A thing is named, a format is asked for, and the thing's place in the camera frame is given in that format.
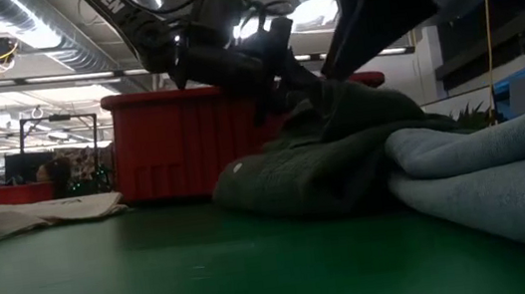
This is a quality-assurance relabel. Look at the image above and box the low red bin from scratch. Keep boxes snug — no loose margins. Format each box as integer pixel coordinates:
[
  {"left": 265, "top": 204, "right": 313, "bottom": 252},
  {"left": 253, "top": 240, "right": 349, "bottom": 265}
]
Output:
[{"left": 0, "top": 177, "right": 57, "bottom": 208}]

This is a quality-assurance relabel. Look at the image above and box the long LED light bar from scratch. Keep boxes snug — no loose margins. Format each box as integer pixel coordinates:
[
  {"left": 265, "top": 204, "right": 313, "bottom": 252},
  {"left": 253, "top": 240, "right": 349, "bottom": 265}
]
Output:
[{"left": 0, "top": 27, "right": 416, "bottom": 105}]

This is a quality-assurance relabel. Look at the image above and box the black computer monitor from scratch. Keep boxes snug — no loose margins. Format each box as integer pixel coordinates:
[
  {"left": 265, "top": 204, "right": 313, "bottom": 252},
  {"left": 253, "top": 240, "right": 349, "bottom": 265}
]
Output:
[{"left": 2, "top": 148, "right": 58, "bottom": 185}]

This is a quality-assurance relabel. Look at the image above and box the red plastic laundry bin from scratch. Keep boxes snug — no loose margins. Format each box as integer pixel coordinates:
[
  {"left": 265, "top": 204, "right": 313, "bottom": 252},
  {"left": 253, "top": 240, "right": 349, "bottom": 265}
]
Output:
[{"left": 99, "top": 62, "right": 397, "bottom": 207}]

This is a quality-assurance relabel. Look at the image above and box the dark left gripper cable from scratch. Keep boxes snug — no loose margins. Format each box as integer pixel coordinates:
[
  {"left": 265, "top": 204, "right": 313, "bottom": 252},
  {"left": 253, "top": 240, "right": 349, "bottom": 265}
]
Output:
[{"left": 158, "top": 0, "right": 301, "bottom": 35}]

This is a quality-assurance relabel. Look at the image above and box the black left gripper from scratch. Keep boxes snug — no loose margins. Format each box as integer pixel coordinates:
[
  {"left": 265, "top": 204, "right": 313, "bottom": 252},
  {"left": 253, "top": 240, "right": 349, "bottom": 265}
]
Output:
[{"left": 163, "top": 0, "right": 329, "bottom": 138}]

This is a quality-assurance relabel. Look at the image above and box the white canvas tote bag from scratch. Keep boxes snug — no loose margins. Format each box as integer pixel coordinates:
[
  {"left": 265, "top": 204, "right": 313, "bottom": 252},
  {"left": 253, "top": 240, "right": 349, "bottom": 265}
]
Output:
[{"left": 0, "top": 185, "right": 131, "bottom": 244}]

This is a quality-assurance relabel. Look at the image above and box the black metal stand frame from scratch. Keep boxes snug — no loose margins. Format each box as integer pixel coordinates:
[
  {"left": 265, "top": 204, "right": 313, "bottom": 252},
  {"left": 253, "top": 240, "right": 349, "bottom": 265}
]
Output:
[{"left": 16, "top": 110, "right": 104, "bottom": 170}]

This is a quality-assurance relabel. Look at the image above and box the black ceiling cable reel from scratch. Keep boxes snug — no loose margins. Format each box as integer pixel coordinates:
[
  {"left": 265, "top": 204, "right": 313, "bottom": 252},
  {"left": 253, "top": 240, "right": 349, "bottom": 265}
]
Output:
[{"left": 0, "top": 34, "right": 23, "bottom": 66}]

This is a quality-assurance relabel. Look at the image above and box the small artificial succulent plant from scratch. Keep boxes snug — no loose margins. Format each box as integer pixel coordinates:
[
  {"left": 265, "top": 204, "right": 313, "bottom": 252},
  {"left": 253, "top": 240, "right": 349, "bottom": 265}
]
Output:
[{"left": 447, "top": 99, "right": 496, "bottom": 134}]

